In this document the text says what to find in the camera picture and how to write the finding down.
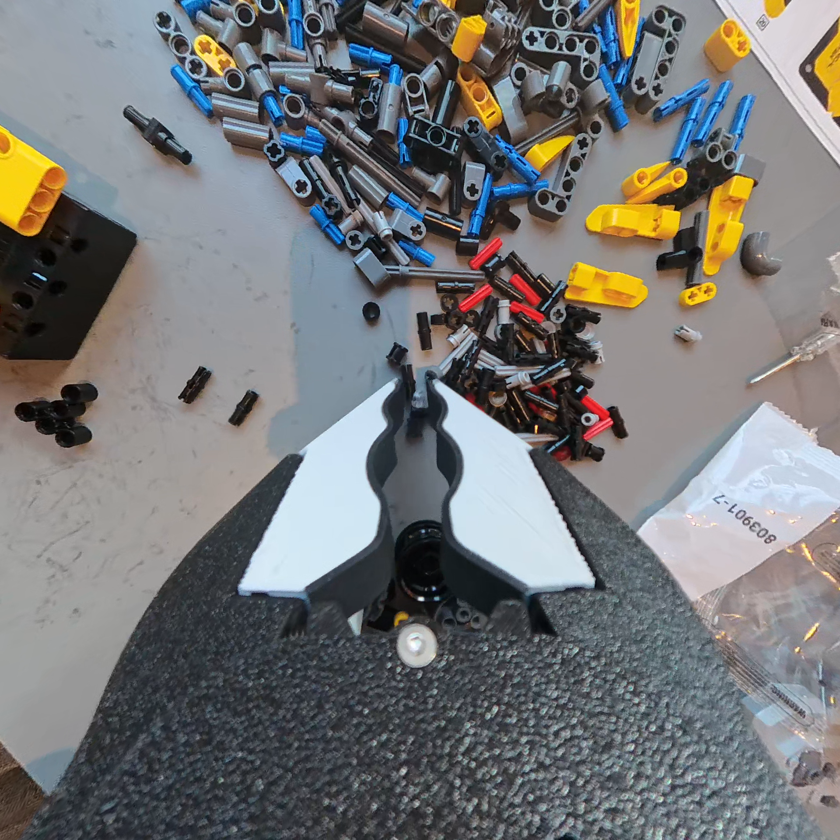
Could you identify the instruction booklet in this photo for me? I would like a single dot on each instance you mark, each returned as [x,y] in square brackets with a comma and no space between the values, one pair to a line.
[801,53]

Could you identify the black wheel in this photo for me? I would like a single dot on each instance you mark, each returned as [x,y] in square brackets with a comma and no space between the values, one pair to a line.
[420,558]

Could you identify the black long axle pin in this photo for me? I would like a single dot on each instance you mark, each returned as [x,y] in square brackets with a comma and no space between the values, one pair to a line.
[158,134]

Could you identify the yellow toy vehicle model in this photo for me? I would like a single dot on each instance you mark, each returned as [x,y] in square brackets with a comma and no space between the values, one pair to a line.
[53,282]

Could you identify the black multi-hole connector piece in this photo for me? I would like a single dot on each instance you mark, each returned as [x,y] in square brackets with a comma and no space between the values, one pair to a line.
[55,414]

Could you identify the white-labelled plastic bag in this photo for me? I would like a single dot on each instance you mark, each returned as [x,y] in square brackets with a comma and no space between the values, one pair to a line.
[748,499]

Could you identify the pile of small building parts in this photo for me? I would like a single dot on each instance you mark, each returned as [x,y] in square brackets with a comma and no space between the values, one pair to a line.
[433,145]

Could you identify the grey desk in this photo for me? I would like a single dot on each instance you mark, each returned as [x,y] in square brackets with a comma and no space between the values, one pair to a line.
[158,551]

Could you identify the crumpled clear plastic bag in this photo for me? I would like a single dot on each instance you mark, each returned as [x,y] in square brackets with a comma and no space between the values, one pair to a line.
[788,683]

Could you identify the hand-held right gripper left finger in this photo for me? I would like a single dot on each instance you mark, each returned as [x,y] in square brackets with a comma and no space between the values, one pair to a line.
[322,525]

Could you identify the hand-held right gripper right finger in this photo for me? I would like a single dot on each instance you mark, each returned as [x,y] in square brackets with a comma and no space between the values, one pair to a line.
[519,525]

